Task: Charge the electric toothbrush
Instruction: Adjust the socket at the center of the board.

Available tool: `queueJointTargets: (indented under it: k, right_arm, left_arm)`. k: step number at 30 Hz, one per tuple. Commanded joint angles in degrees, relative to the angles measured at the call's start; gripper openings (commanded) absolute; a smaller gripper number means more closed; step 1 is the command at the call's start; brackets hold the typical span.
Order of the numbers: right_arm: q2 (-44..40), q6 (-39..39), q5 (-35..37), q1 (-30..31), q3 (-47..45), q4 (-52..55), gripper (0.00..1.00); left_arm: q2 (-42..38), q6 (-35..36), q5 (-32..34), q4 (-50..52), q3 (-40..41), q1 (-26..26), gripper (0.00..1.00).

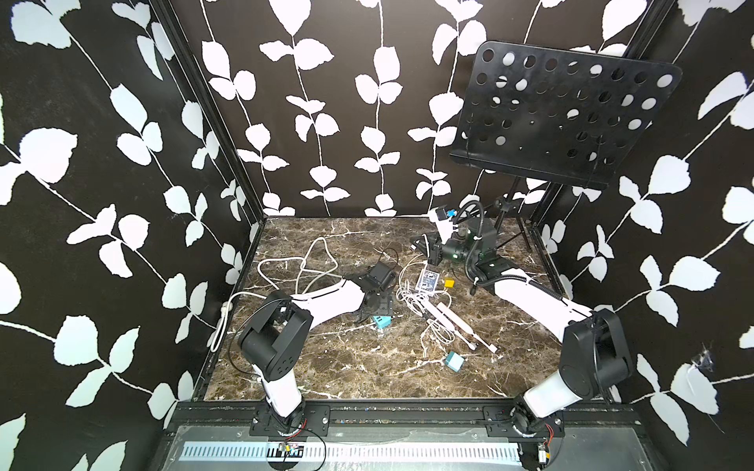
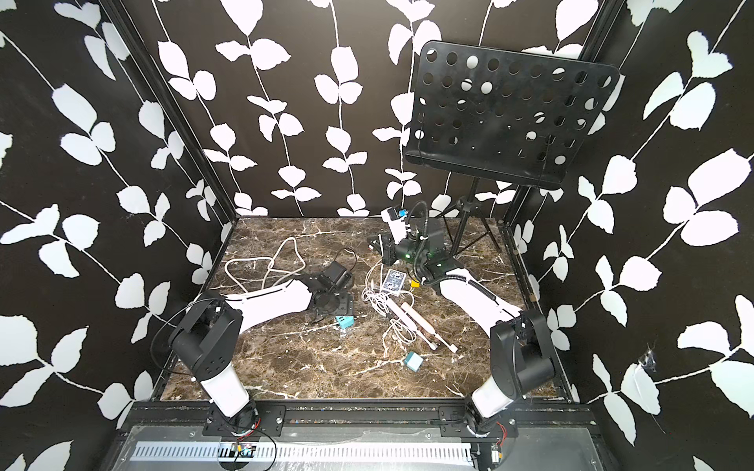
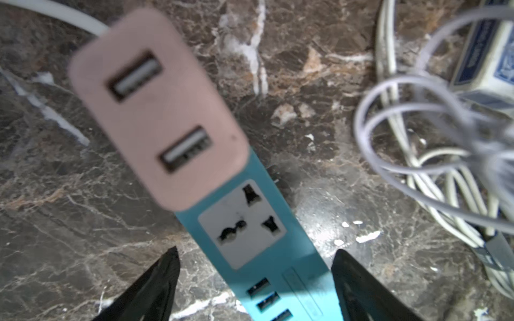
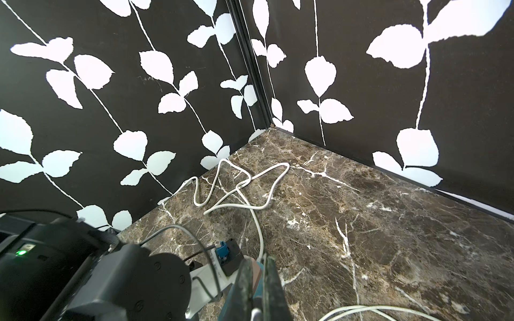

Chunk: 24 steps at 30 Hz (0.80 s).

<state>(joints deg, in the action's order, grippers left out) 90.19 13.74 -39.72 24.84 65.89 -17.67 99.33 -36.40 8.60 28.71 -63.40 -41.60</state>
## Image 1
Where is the teal power strip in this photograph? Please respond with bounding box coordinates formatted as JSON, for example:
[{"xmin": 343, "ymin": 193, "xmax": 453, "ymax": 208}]
[{"xmin": 372, "ymin": 316, "xmax": 393, "ymax": 330}]

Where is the white charging cable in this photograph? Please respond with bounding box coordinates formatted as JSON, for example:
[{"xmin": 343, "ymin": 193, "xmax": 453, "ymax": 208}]
[{"xmin": 395, "ymin": 249, "xmax": 458, "ymax": 345}]

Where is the blue playing card box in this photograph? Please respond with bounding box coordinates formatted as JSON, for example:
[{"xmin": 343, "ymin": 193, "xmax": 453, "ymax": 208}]
[{"xmin": 415, "ymin": 269, "xmax": 440, "ymax": 294}]

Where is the pink electric toothbrush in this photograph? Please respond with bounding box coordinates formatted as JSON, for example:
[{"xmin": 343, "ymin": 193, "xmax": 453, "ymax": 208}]
[{"xmin": 437, "ymin": 302, "xmax": 498, "ymax": 353}]

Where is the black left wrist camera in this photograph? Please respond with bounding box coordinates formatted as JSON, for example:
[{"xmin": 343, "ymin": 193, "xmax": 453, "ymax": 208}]
[{"xmin": 367, "ymin": 261, "xmax": 396, "ymax": 290}]

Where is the white power strip cord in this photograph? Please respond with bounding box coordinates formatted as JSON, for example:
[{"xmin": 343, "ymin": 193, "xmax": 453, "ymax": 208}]
[{"xmin": 208, "ymin": 234, "xmax": 343, "ymax": 354}]

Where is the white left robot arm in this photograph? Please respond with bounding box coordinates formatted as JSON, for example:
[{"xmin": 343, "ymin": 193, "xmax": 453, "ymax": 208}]
[{"xmin": 237, "ymin": 275, "xmax": 395, "ymax": 426}]

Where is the black music stand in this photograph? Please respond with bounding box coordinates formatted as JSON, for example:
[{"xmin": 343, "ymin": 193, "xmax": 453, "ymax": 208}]
[{"xmin": 448, "ymin": 39, "xmax": 684, "ymax": 281}]

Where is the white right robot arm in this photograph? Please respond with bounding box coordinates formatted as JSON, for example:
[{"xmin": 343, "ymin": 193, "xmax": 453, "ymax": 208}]
[{"xmin": 410, "ymin": 233, "xmax": 635, "ymax": 438}]

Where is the black front rail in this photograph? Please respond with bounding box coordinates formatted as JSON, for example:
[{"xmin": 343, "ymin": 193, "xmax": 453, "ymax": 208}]
[{"xmin": 167, "ymin": 398, "xmax": 642, "ymax": 442}]

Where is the teal wall charger cube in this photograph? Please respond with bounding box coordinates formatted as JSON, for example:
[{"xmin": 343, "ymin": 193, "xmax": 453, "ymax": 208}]
[{"xmin": 444, "ymin": 351, "xmax": 465, "ymax": 373}]

